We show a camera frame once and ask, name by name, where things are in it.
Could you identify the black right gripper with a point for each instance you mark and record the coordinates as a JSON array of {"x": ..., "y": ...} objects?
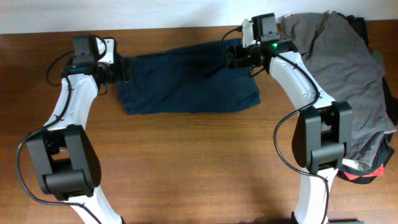
[{"x": 234, "y": 57}]

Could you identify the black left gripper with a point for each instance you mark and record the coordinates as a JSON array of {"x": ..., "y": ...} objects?
[{"x": 118, "y": 66}]

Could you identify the navy blue shorts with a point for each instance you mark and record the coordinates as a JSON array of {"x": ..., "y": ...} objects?
[{"x": 193, "y": 79}]

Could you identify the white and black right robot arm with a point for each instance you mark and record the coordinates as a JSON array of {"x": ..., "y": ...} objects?
[{"x": 322, "y": 134}]

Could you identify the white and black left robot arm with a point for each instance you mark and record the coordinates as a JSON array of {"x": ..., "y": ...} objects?
[{"x": 64, "y": 160}]

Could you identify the grey shorts on pile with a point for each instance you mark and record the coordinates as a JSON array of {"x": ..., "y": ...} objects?
[{"x": 337, "y": 57}]

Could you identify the black garment under pile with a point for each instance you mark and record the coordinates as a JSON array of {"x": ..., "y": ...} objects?
[{"x": 384, "y": 152}]

